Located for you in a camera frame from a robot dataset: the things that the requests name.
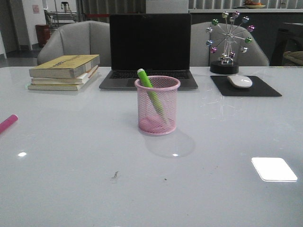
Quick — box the grey laptop black screen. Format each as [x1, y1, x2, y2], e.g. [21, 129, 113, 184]
[99, 13, 198, 90]

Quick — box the yellow top book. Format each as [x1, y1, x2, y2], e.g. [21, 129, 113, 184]
[29, 54, 100, 79]

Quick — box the pink highlighter pen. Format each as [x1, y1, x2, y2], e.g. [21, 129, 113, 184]
[0, 114, 18, 133]

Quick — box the pale bottom book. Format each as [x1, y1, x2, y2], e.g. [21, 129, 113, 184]
[27, 75, 94, 91]

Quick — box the pink mesh pen holder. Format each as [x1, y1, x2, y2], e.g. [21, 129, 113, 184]
[134, 76, 180, 135]

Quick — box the grey right armchair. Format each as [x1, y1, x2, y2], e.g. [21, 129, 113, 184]
[190, 22, 269, 66]

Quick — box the ferris wheel desk ornament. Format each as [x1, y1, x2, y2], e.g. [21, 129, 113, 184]
[205, 10, 252, 75]

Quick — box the white middle book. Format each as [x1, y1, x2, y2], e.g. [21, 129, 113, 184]
[31, 66, 98, 85]

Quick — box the grey armchair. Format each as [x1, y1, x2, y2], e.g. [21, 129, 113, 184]
[190, 22, 269, 66]
[37, 20, 111, 67]

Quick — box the red trash bin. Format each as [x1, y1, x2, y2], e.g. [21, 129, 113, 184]
[35, 24, 50, 47]

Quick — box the white computer mouse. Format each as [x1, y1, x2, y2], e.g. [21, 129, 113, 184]
[227, 75, 253, 88]

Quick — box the grey left armchair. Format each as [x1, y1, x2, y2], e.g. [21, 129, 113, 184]
[37, 20, 111, 67]

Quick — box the black mouse pad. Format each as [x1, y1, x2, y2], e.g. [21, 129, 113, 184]
[211, 76, 282, 97]

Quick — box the green highlighter pen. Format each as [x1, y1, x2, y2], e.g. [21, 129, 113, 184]
[137, 69, 169, 124]

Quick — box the fruit bowl on counter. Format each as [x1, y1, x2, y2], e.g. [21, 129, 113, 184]
[243, 0, 266, 9]

